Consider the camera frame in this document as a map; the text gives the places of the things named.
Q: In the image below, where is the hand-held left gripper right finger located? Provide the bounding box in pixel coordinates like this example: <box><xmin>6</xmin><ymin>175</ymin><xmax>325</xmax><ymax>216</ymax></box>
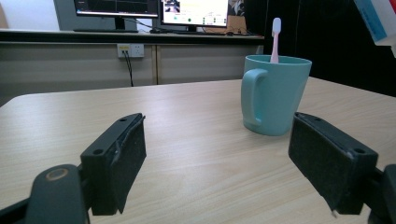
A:
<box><xmin>288</xmin><ymin>111</ymin><xmax>379</xmax><ymax>216</ymax></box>

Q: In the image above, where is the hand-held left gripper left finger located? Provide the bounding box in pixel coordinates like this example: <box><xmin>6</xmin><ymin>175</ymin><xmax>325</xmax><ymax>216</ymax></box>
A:
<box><xmin>79</xmin><ymin>112</ymin><xmax>148</xmax><ymax>217</ymax></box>

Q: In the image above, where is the teal cup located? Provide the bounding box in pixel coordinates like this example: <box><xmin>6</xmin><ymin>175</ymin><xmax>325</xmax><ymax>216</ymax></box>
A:
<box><xmin>240</xmin><ymin>54</ymin><xmax>313</xmax><ymax>137</ymax></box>

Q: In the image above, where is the pink toothbrush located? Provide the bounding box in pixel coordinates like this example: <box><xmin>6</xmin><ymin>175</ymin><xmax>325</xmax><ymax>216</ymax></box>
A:
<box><xmin>269</xmin><ymin>17</ymin><xmax>282</xmax><ymax>64</ymax></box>

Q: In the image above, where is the white blue toothpaste tube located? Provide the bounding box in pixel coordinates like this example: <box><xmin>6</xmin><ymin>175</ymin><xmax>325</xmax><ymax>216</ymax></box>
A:
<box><xmin>353</xmin><ymin>0</ymin><xmax>396</xmax><ymax>48</ymax></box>

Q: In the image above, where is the black curtain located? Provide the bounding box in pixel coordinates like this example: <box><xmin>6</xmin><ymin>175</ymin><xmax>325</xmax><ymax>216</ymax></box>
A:
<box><xmin>246</xmin><ymin>0</ymin><xmax>396</xmax><ymax>98</ymax></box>

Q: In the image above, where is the dark long desk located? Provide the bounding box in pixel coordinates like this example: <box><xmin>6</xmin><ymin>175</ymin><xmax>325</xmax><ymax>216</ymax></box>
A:
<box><xmin>0</xmin><ymin>28</ymin><xmax>265</xmax><ymax>45</ymax></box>

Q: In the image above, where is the brown cardboard box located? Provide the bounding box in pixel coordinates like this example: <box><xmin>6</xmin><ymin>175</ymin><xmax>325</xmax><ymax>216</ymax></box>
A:
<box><xmin>226</xmin><ymin>15</ymin><xmax>248</xmax><ymax>35</ymax></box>

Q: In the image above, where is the dark screen monitor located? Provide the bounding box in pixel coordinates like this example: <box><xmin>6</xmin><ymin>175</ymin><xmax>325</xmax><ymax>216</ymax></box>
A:
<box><xmin>73</xmin><ymin>0</ymin><xmax>160</xmax><ymax>31</ymax></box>

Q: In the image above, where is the bright screen monitor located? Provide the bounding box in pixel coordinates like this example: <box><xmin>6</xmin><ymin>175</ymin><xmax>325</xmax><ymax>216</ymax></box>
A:
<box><xmin>160</xmin><ymin>0</ymin><xmax>230</xmax><ymax>33</ymax></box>

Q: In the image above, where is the black wall socket cable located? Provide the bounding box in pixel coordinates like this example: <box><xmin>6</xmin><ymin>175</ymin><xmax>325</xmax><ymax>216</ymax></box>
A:
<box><xmin>123</xmin><ymin>50</ymin><xmax>135</xmax><ymax>88</ymax></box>

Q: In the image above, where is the white wall socket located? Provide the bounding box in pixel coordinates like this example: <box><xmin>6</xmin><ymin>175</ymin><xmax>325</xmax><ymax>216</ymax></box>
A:
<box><xmin>117</xmin><ymin>43</ymin><xmax>146</xmax><ymax>59</ymax></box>

